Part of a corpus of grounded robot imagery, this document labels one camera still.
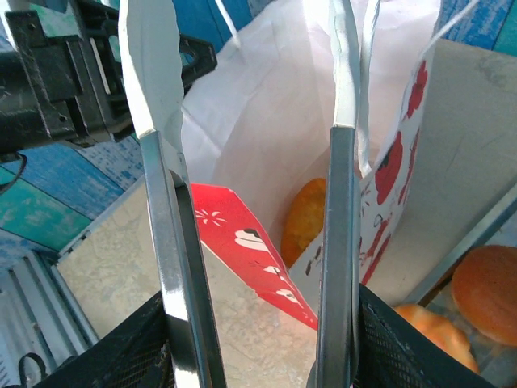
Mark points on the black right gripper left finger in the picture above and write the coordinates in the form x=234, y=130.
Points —
x=133, y=351

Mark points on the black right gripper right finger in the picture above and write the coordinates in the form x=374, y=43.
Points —
x=396, y=355

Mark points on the white red paper bag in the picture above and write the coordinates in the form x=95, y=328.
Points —
x=262, y=101

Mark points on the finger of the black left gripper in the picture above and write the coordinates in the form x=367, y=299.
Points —
x=204, y=60

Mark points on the metal tongs with white tips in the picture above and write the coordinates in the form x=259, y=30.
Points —
x=343, y=202

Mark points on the orange striped fake croissant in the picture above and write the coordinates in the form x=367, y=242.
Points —
x=305, y=220

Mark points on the round brown fake bun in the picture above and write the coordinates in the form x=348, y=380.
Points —
x=488, y=291

